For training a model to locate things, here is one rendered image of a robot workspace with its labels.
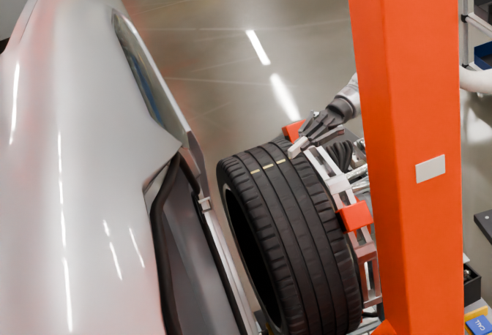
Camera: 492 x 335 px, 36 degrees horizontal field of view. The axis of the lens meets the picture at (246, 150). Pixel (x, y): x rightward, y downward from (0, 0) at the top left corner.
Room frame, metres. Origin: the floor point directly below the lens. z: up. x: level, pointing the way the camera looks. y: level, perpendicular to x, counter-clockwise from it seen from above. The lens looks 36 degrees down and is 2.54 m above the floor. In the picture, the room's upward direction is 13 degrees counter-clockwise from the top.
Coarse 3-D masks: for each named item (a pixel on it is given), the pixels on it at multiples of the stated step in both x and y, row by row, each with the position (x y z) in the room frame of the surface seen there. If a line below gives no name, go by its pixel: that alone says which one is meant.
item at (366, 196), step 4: (368, 192) 1.85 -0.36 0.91; (356, 196) 1.84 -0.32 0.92; (360, 196) 1.83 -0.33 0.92; (364, 196) 1.82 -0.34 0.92; (368, 196) 1.83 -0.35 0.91; (344, 200) 1.83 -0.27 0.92; (356, 200) 1.81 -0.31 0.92; (360, 200) 1.81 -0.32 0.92; (368, 200) 1.81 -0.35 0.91; (344, 204) 1.81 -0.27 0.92; (368, 204) 1.79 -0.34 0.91; (368, 208) 1.78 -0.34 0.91; (372, 208) 1.78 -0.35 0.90; (372, 212) 1.77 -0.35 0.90; (372, 216) 1.76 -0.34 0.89; (372, 224) 1.75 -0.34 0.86; (368, 228) 1.75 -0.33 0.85; (372, 228) 1.75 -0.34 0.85; (356, 232) 1.74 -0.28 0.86; (372, 232) 1.75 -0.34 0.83; (344, 236) 1.73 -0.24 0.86; (356, 236) 1.74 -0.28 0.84
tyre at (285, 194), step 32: (224, 160) 1.88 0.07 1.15; (256, 160) 1.81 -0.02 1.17; (288, 160) 1.77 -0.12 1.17; (256, 192) 1.67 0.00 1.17; (288, 192) 1.65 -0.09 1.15; (320, 192) 1.64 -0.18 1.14; (256, 224) 1.58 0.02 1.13; (288, 224) 1.57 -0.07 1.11; (320, 224) 1.56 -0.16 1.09; (288, 256) 1.50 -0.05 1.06; (320, 256) 1.50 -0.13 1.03; (288, 288) 1.45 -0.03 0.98; (320, 288) 1.45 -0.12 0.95; (352, 288) 1.46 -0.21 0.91; (288, 320) 1.42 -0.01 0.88; (320, 320) 1.44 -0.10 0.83; (352, 320) 1.47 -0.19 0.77
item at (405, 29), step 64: (384, 0) 1.23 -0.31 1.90; (448, 0) 1.26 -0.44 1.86; (384, 64) 1.24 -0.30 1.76; (448, 64) 1.25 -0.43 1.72; (384, 128) 1.26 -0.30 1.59; (448, 128) 1.25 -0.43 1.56; (384, 192) 1.30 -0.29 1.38; (448, 192) 1.25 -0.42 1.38; (384, 256) 1.34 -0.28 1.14; (448, 256) 1.25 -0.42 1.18; (448, 320) 1.25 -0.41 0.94
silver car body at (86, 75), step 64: (64, 0) 1.67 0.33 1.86; (0, 64) 1.22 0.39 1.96; (64, 64) 1.22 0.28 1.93; (128, 64) 1.34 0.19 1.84; (0, 128) 0.94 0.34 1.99; (64, 128) 0.94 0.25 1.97; (128, 128) 1.00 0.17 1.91; (0, 192) 0.74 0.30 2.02; (64, 192) 0.74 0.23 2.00; (128, 192) 0.77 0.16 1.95; (192, 192) 1.30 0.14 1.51; (0, 256) 0.61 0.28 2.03; (64, 256) 0.61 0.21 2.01; (128, 256) 0.63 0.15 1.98; (192, 256) 1.31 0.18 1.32; (0, 320) 0.51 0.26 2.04; (64, 320) 0.51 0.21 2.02; (128, 320) 0.52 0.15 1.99; (192, 320) 1.32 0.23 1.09
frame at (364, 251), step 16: (320, 160) 1.85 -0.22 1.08; (320, 176) 1.74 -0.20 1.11; (336, 176) 1.71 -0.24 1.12; (336, 192) 1.66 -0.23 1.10; (352, 192) 1.66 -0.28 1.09; (336, 208) 1.64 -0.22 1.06; (352, 240) 1.56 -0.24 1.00; (368, 240) 1.56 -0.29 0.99; (352, 256) 1.56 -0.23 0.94; (368, 256) 1.53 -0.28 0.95; (368, 272) 1.57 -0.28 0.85; (368, 304) 1.53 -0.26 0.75
